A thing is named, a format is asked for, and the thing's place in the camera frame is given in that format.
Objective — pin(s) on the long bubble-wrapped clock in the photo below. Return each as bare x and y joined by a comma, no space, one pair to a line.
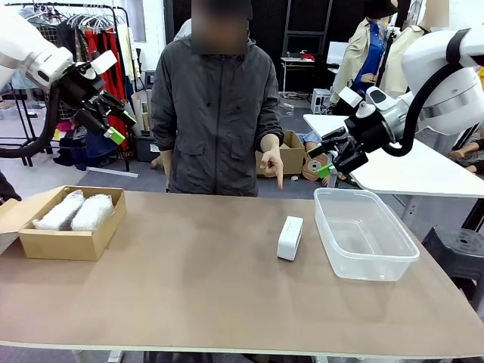
56,217

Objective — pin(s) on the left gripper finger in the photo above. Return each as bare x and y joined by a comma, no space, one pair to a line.
113,135
121,109

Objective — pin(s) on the person in light grey hoodie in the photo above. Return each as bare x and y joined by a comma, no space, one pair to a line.
183,32

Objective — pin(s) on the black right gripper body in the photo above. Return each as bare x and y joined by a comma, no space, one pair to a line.
368,130

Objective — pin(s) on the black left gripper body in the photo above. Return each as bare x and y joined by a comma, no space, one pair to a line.
85,94

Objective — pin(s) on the cream hanging fabric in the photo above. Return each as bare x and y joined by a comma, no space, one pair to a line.
126,53

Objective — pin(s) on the black plastic stool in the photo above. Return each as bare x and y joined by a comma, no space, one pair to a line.
457,249

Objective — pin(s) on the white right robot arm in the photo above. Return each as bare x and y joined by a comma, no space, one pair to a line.
446,75

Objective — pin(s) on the black metal clothes rack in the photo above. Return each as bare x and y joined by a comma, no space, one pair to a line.
128,164

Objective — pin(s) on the black hanging garment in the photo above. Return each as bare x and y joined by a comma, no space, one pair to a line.
68,38

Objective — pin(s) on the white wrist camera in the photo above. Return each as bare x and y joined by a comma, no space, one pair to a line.
104,62
349,98

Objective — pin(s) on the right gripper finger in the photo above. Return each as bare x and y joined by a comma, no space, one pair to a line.
332,139
349,160

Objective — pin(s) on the open brown cardboard box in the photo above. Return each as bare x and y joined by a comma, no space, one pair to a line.
56,246

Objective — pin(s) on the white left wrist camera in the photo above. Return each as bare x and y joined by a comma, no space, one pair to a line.
104,62

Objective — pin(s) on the rounded bubble-wrapped clock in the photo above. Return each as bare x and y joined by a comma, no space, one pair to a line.
92,213

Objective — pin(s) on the person's left hand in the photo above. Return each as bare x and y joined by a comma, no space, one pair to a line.
272,162

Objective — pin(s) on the red hanging dress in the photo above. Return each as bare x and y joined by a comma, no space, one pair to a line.
119,85

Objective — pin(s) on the bare mannequin limbs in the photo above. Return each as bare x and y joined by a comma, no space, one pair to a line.
463,153

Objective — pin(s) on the mannequin in cream garment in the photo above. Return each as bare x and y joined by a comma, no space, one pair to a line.
401,56

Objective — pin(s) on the white box on shelf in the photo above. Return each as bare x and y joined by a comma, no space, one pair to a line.
337,53

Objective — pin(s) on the white unwrapped clock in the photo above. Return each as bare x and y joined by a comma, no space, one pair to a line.
289,242

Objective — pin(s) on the person in grey jacket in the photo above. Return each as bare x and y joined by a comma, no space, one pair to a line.
211,132

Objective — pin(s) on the person's left forearm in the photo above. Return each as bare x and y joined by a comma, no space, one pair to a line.
270,143

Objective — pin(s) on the dark grey storage bin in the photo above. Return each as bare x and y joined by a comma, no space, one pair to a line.
145,149

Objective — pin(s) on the white side table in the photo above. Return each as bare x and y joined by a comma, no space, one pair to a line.
397,170

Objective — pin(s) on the mannequin in beige trench coat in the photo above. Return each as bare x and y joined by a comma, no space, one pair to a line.
351,64

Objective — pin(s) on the dark sleeved arm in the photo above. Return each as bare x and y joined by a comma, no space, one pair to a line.
7,189

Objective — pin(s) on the small grey stool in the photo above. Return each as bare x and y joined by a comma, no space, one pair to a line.
150,79

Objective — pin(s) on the brown cardboard carton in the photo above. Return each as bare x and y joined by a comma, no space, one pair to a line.
295,159

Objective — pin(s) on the white computer case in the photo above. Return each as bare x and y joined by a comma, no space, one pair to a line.
321,100

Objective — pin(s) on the dark blue hanging garment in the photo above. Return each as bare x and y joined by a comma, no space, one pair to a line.
98,149

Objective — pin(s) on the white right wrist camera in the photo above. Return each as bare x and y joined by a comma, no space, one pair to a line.
349,98

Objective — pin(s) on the clear plastic container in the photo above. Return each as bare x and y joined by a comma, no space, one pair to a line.
372,270

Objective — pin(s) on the cream paper roll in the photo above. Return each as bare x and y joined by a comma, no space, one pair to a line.
139,111

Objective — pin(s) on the kraft paper roll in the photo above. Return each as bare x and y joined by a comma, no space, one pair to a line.
313,170

